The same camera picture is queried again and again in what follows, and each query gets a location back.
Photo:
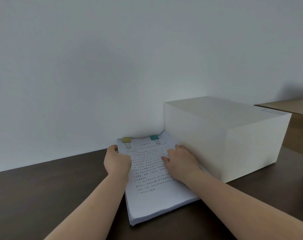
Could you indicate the person's left hand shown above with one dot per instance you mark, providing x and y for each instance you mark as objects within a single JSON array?
[{"x": 116, "y": 163}]

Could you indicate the person's right hand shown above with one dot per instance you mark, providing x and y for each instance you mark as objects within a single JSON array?
[{"x": 182, "y": 164}]

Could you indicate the person's left fingers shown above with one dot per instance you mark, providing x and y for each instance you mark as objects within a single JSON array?
[{"x": 113, "y": 148}]

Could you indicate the person's right thumb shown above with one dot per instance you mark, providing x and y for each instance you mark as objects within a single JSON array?
[{"x": 165, "y": 159}]

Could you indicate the stack of printed white paper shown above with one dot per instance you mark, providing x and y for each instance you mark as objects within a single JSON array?
[{"x": 151, "y": 177}]

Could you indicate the person's right forearm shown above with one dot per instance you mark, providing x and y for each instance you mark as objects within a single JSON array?
[{"x": 248, "y": 209}]

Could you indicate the person's left forearm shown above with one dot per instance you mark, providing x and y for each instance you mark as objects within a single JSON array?
[{"x": 89, "y": 207}]

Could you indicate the yellow binder clip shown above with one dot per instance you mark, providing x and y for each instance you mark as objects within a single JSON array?
[{"x": 127, "y": 140}]

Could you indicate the teal binder clip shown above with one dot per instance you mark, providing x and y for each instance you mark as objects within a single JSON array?
[{"x": 154, "y": 138}]

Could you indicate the large white box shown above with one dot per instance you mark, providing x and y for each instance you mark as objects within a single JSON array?
[{"x": 223, "y": 134}]

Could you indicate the brown cardboard box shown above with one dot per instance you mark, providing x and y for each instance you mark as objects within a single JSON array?
[{"x": 295, "y": 122}]

